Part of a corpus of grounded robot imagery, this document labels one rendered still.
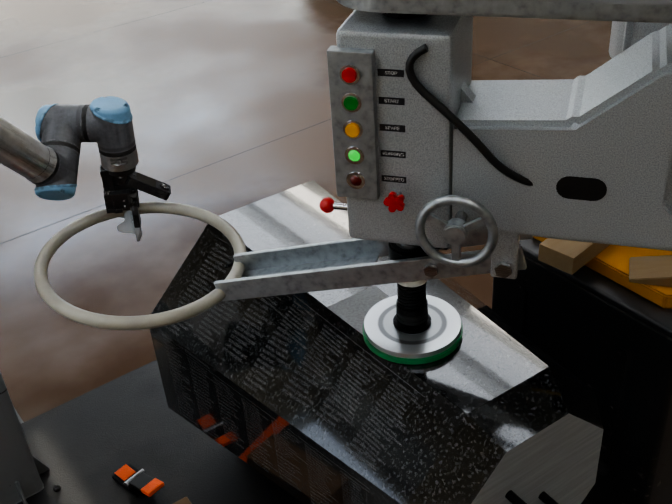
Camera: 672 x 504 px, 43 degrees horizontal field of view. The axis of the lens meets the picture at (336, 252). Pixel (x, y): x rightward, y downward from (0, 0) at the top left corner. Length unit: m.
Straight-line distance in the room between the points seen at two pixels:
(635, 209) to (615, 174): 0.08
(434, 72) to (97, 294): 2.43
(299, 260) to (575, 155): 0.72
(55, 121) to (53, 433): 1.27
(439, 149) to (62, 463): 1.83
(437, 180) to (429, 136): 0.09
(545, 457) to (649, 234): 0.54
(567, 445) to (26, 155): 1.31
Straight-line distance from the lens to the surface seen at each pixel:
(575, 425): 1.86
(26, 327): 3.57
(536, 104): 1.54
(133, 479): 2.76
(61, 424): 3.06
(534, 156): 1.50
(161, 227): 3.99
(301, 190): 2.45
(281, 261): 1.95
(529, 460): 1.80
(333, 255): 1.89
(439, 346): 1.82
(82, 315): 1.90
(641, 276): 2.17
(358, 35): 1.46
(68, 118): 2.11
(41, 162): 2.00
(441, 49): 1.43
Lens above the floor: 2.02
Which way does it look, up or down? 34 degrees down
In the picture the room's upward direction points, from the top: 4 degrees counter-clockwise
